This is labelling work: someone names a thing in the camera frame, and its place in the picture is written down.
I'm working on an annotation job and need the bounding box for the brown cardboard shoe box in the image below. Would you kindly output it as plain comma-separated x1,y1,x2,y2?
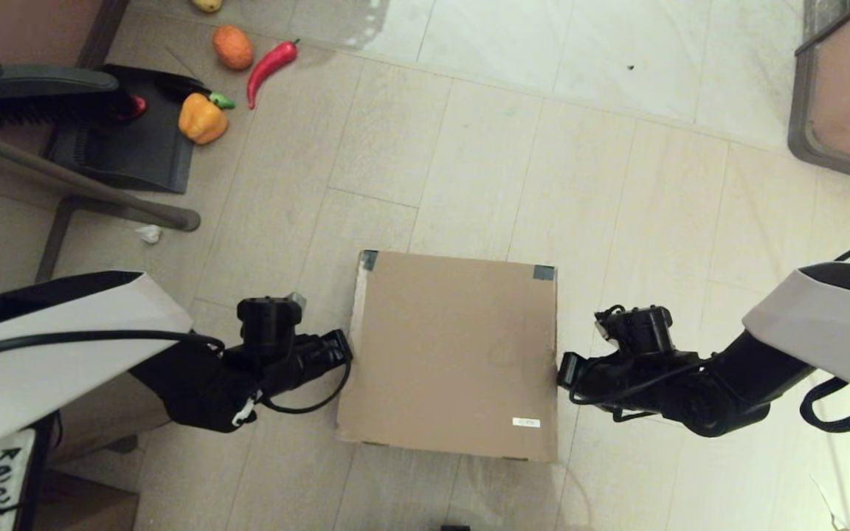
336,249,560,463

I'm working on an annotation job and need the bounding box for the brown trash bin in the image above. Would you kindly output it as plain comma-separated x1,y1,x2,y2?
47,372,175,465

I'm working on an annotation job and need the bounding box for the plain brown cardboard carton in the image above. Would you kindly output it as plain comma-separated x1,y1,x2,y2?
30,472,139,531

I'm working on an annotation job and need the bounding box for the orange toy bell pepper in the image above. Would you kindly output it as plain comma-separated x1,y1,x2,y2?
178,92,229,145

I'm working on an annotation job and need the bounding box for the black plastic dustpan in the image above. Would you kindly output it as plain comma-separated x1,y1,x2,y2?
49,65,212,194

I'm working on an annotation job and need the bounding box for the dark toy eggplant green stem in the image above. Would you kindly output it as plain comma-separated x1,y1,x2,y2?
156,74,236,110

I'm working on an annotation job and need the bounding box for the red toy chili pepper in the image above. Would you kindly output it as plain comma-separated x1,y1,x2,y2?
246,40,300,110

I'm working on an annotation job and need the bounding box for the orange toy fruit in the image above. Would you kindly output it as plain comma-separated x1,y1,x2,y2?
212,25,255,72

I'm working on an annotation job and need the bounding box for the white handwritten tape label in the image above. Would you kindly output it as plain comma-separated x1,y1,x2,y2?
0,428,36,531

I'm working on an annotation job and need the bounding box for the black broom brush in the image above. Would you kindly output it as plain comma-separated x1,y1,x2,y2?
0,35,131,130

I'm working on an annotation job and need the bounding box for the brown cabinet dark edge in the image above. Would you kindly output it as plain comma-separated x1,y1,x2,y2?
0,0,131,71

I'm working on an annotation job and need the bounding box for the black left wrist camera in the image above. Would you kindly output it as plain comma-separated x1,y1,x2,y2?
237,293,308,355

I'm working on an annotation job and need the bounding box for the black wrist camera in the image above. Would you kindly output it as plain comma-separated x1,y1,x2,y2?
237,293,308,355
595,304,675,355

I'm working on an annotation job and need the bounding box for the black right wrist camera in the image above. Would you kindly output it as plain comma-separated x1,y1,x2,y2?
595,304,675,355

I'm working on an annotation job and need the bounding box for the thick black right arm hose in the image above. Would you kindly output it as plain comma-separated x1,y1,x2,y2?
800,376,850,434

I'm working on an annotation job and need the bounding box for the brown metal furniture frame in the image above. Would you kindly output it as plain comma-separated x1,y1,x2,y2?
0,114,201,285

